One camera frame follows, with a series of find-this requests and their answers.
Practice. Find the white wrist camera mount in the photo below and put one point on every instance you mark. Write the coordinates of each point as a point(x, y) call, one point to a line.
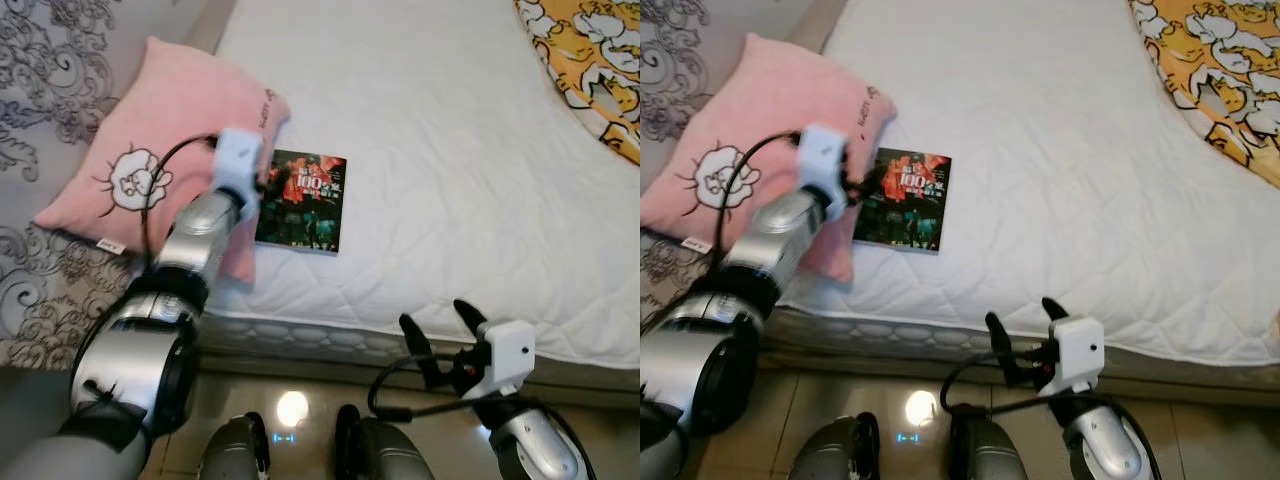
point(822, 155)
point(1078, 352)
point(510, 355)
point(238, 160)

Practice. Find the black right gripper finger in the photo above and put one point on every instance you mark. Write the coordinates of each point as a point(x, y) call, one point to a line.
point(472, 322)
point(420, 350)
point(1004, 348)
point(1057, 318)

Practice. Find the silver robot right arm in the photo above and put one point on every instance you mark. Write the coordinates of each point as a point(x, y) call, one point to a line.
point(1110, 450)
point(535, 450)

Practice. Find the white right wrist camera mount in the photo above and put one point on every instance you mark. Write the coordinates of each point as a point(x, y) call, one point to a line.
point(1078, 352)
point(510, 355)

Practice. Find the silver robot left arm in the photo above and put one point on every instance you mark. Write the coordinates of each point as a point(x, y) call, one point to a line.
point(785, 235)
point(195, 235)

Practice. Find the dark red cover book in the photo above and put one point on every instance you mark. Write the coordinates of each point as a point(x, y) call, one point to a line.
point(310, 210)
point(915, 210)

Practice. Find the yellow egg cartoon blanket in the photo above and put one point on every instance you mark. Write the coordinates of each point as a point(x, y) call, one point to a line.
point(590, 60)
point(1210, 70)

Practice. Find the white quilted mattress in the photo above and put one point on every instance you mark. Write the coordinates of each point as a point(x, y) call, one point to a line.
point(450, 150)
point(1050, 150)

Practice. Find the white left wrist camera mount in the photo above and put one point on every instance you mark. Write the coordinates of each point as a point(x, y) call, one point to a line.
point(238, 160)
point(822, 155)

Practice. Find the grey robot right leg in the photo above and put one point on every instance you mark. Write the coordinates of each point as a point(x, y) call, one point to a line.
point(390, 455)
point(990, 455)

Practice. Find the grey robot left leg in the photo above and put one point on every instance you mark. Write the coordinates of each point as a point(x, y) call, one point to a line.
point(835, 455)
point(235, 455)

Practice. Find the pink cartoon print pillow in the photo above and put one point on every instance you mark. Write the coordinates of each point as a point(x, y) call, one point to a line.
point(770, 100)
point(170, 100)

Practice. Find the grey bed base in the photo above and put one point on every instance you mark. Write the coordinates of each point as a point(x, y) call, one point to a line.
point(300, 362)
point(880, 358)

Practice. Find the grey robot leg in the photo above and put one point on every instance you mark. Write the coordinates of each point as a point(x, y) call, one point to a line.
point(990, 455)
point(390, 455)
point(235, 455)
point(835, 455)

